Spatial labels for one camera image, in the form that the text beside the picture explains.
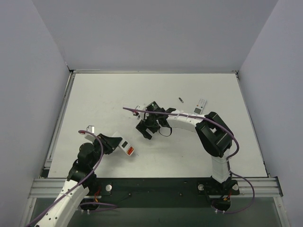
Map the small white remote with buttons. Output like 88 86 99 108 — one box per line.
193 98 207 115

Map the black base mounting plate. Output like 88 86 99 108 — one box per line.
80 177 240 210

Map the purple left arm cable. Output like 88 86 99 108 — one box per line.
23 129 118 227

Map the long white remote control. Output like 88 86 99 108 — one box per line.
113 132 134 157

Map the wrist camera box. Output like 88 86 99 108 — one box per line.
133 105 146 120
84 125 95 142

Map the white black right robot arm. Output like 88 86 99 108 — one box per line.
133 101 234 183

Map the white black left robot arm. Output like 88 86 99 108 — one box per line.
27 130 123 227

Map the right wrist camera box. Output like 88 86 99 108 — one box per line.
133 105 146 120

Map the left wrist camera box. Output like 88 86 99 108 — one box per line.
84 125 95 142

